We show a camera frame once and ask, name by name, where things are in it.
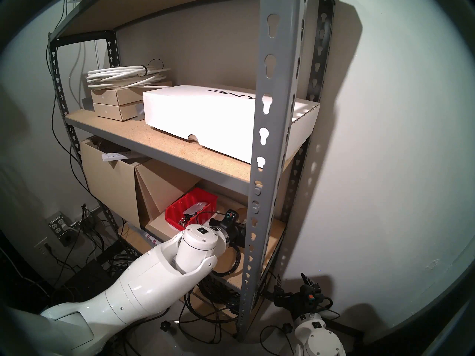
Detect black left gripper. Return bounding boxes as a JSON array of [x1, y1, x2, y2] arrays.
[[210, 210, 246, 248]]

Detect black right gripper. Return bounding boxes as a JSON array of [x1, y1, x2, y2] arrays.
[[274, 272, 333, 317]]

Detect grey metal rack shelf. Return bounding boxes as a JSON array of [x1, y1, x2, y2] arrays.
[[47, 0, 338, 341]]

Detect red plastic bin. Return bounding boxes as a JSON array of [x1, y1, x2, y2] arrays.
[[165, 188, 218, 233]]

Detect flat cardboard box open lid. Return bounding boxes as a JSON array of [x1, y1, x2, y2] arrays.
[[134, 162, 238, 248]]

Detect large white PNY box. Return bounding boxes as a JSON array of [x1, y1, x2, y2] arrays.
[[143, 85, 320, 165]]

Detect large open cardboard box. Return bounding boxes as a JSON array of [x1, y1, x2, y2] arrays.
[[80, 136, 153, 229]]

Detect white power strip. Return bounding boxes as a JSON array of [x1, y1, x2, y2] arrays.
[[101, 150, 130, 162]]

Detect black box on floor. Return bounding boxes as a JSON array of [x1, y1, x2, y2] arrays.
[[61, 261, 119, 296]]

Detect small flat cardboard box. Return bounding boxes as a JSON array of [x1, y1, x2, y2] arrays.
[[92, 101, 143, 121], [90, 85, 172, 106]]

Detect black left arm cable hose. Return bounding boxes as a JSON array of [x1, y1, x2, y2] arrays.
[[212, 244, 242, 275]]

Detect black coiled cable bundle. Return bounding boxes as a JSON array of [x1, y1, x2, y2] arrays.
[[186, 274, 256, 322]]

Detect grey wall power outlet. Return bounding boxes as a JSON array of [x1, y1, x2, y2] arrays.
[[46, 212, 80, 247]]

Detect white coiled cable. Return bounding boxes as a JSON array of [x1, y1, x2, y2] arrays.
[[86, 60, 171, 89]]

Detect black hanging wall cable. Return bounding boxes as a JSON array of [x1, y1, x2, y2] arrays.
[[45, 44, 101, 204]]

